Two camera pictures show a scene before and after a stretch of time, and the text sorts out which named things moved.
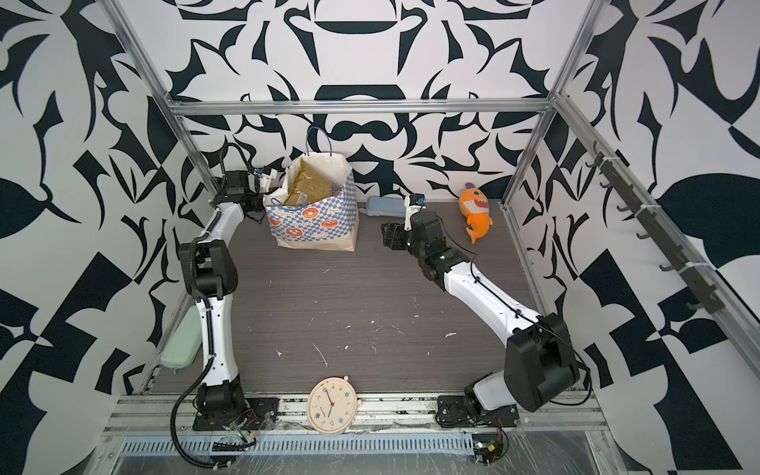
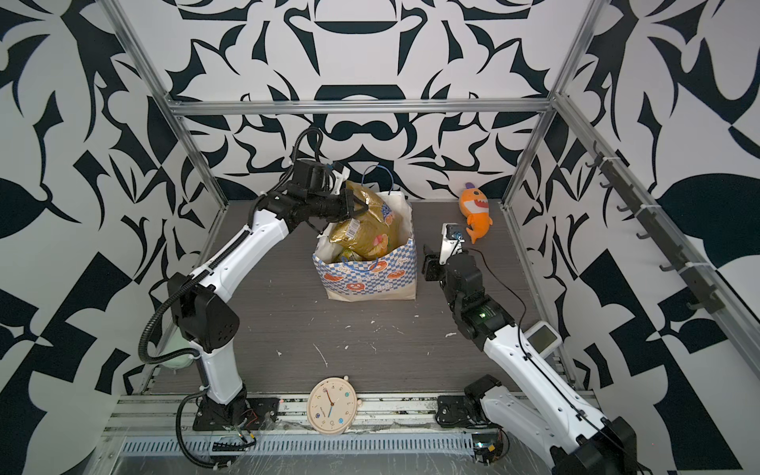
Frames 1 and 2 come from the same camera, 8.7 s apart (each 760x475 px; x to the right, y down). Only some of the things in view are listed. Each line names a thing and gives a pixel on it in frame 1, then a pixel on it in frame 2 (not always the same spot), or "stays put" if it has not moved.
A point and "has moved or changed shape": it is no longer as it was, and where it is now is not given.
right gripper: x=392 y=232 to x=430 y=265
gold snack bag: x=310 y=186 has moved or changed shape
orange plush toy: x=474 y=206 stays put
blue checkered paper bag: x=331 y=224 has moved or changed shape
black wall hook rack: x=653 y=228 stays put
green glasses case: x=187 y=341 stays put
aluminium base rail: x=166 y=426 stays put
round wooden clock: x=332 y=404 stays put
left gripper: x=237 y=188 to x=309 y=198
